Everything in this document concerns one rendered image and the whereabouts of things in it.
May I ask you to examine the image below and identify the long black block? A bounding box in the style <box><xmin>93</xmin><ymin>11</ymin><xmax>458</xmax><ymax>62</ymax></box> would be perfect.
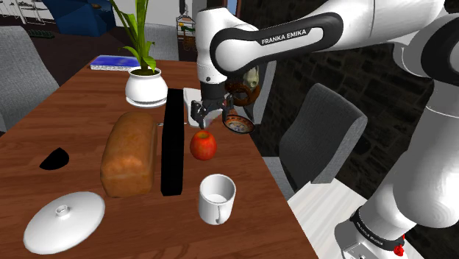
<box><xmin>160</xmin><ymin>88</ymin><xmax>186</xmax><ymax>197</ymax></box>

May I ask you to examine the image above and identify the brown bread loaf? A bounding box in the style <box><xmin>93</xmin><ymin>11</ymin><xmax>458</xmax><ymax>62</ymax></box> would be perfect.
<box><xmin>99</xmin><ymin>110</ymin><xmax>159</xmax><ymax>199</ymax></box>

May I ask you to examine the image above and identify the white shelf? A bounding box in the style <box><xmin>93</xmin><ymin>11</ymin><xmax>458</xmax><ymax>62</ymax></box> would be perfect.
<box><xmin>0</xmin><ymin>0</ymin><xmax>55</xmax><ymax>26</ymax></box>

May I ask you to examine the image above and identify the blue book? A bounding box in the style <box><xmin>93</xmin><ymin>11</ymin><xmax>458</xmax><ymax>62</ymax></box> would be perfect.
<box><xmin>89</xmin><ymin>54</ymin><xmax>141</xmax><ymax>72</ymax></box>

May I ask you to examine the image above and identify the red apple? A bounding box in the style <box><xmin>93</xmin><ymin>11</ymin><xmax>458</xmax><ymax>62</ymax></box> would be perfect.
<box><xmin>189</xmin><ymin>129</ymin><xmax>218</xmax><ymax>161</ymax></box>

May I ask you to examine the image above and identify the pale skull figure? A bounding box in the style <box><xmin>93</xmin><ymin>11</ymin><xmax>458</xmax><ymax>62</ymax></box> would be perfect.
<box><xmin>244</xmin><ymin>65</ymin><xmax>260</xmax><ymax>91</ymax></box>

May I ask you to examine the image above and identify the light grey chair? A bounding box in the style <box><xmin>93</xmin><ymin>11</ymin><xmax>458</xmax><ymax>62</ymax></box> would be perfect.
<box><xmin>0</xmin><ymin>25</ymin><xmax>60</xmax><ymax>133</ymax></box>
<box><xmin>143</xmin><ymin>22</ymin><xmax>180</xmax><ymax>62</ymax></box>
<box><xmin>250</xmin><ymin>60</ymin><xmax>278</xmax><ymax>125</ymax></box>

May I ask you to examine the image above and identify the black half-round thing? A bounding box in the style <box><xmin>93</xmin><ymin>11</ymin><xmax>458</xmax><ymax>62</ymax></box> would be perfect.
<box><xmin>38</xmin><ymin>146</ymin><xmax>71</xmax><ymax>171</ymax></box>

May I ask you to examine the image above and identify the white mug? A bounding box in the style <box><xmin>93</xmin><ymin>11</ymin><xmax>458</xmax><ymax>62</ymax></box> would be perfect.
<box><xmin>198</xmin><ymin>174</ymin><xmax>237</xmax><ymax>226</ymax></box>

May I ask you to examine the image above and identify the wire rack with things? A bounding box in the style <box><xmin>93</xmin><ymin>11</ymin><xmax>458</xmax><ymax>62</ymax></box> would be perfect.
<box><xmin>175</xmin><ymin>14</ymin><xmax>198</xmax><ymax>52</ymax></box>

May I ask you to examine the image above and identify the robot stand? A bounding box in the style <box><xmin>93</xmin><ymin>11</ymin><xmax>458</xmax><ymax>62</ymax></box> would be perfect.
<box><xmin>288</xmin><ymin>178</ymin><xmax>426</xmax><ymax>259</ymax></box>

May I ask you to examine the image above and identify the brown pretzel-shaped thing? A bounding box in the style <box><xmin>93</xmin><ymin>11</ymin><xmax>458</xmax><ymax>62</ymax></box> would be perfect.
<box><xmin>224</xmin><ymin>81</ymin><xmax>262</xmax><ymax>107</ymax></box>

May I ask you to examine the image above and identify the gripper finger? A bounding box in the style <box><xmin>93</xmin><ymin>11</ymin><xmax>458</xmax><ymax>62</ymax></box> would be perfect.
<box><xmin>221</xmin><ymin>93</ymin><xmax>235</xmax><ymax>122</ymax></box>
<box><xmin>191</xmin><ymin>99</ymin><xmax>209</xmax><ymax>130</ymax></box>

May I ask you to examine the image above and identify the white round lid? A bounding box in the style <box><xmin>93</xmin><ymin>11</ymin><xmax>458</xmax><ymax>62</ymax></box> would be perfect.
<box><xmin>22</xmin><ymin>191</ymin><xmax>107</xmax><ymax>256</ymax></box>

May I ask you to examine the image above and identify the dark grey chair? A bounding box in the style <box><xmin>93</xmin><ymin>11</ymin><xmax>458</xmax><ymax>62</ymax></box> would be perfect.
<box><xmin>263</xmin><ymin>82</ymin><xmax>369</xmax><ymax>201</ymax></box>

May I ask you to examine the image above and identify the green plant in white pot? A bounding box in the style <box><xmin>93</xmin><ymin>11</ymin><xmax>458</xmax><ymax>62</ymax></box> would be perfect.
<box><xmin>108</xmin><ymin>0</ymin><xmax>169</xmax><ymax>109</ymax></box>

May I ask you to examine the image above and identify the blue sofa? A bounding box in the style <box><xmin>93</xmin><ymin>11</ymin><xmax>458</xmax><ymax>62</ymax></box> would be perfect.
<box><xmin>41</xmin><ymin>0</ymin><xmax>118</xmax><ymax>38</ymax></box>

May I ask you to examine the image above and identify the brown wooden table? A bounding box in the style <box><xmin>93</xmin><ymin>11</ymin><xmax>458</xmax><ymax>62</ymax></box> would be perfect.
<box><xmin>0</xmin><ymin>59</ymin><xmax>319</xmax><ymax>259</ymax></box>

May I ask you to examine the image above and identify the white box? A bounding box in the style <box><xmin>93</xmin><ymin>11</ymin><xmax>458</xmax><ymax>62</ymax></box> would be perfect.
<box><xmin>182</xmin><ymin>88</ymin><xmax>224</xmax><ymax>129</ymax></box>

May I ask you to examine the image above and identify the patterned round plate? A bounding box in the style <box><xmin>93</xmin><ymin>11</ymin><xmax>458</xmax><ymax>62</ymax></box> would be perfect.
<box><xmin>222</xmin><ymin>113</ymin><xmax>256</xmax><ymax>135</ymax></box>

